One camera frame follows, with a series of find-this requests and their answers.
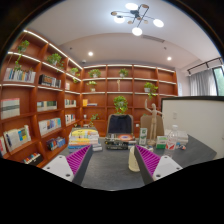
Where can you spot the white wall outlet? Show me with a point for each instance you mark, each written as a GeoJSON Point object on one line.
{"type": "Point", "coordinates": [174, 115]}

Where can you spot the grey sheer curtain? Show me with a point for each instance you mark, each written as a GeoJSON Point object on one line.
{"type": "Point", "coordinates": [202, 83]}

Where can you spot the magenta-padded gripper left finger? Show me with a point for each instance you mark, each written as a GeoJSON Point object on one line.
{"type": "Point", "coordinates": [58, 166]}

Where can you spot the branched ceiling lamp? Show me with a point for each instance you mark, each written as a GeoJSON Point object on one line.
{"type": "Point", "coordinates": [136, 16]}

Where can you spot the ceiling air vent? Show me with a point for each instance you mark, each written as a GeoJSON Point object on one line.
{"type": "Point", "coordinates": [152, 38]}

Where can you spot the white stack of boxes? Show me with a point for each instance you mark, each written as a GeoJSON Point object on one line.
{"type": "Point", "coordinates": [182, 137]}

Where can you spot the green and white carton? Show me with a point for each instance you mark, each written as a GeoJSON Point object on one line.
{"type": "Point", "coordinates": [143, 136]}

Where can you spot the white black-rimmed partition panel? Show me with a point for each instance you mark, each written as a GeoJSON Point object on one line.
{"type": "Point", "coordinates": [196, 120]}

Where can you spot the colourful stack of books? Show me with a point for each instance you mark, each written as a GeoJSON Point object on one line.
{"type": "Point", "coordinates": [85, 140]}

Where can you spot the wooden artist mannequin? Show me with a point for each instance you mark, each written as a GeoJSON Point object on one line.
{"type": "Point", "coordinates": [153, 120]}

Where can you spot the dark office chair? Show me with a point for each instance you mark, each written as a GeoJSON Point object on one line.
{"type": "Point", "coordinates": [120, 124]}

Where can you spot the small green and white box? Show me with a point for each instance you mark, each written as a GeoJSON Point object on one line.
{"type": "Point", "coordinates": [161, 142]}

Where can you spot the window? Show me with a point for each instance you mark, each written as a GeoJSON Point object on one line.
{"type": "Point", "coordinates": [219, 81]}

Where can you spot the tan chair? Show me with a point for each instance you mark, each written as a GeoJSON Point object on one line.
{"type": "Point", "coordinates": [145, 121]}

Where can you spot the recessed ceiling spotlight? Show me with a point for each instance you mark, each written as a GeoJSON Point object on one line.
{"type": "Point", "coordinates": [90, 53]}
{"type": "Point", "coordinates": [169, 58]}

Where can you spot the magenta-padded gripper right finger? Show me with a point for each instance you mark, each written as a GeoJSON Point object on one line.
{"type": "Point", "coordinates": [166, 166]}

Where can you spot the black ceiling track rail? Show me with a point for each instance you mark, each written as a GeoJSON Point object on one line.
{"type": "Point", "coordinates": [205, 65]}

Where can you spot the wooden wall shelf unit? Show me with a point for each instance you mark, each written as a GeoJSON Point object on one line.
{"type": "Point", "coordinates": [50, 100]}

